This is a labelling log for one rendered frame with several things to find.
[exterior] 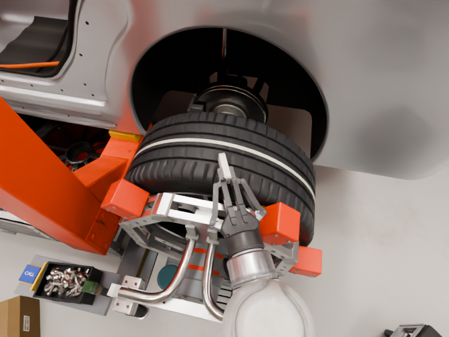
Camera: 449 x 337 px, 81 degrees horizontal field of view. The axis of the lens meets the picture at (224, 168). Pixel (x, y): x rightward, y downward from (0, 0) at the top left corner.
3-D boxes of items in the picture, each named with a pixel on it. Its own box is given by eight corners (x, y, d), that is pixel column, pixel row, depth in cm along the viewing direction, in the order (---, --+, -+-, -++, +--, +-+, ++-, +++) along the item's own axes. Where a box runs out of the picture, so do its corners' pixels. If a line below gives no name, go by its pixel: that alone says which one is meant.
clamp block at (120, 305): (146, 281, 77) (141, 278, 72) (134, 315, 72) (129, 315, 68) (130, 277, 77) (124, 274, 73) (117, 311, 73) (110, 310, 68)
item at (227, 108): (264, 139, 129) (267, 87, 103) (262, 152, 125) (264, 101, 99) (202, 132, 135) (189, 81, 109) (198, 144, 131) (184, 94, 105)
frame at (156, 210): (277, 267, 110) (316, 220, 64) (276, 284, 106) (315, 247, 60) (153, 241, 116) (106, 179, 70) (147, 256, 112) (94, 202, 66)
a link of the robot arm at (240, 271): (272, 282, 55) (263, 253, 58) (284, 275, 47) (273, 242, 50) (230, 292, 53) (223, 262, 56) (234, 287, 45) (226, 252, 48)
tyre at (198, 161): (180, 67, 66) (127, 167, 118) (146, 141, 54) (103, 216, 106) (359, 176, 88) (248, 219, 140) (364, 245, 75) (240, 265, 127)
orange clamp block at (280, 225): (274, 218, 71) (301, 212, 64) (272, 247, 67) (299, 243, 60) (255, 208, 68) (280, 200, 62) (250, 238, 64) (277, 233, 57)
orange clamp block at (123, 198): (151, 192, 74) (121, 176, 69) (140, 218, 70) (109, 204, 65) (139, 196, 78) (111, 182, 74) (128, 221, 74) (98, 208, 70)
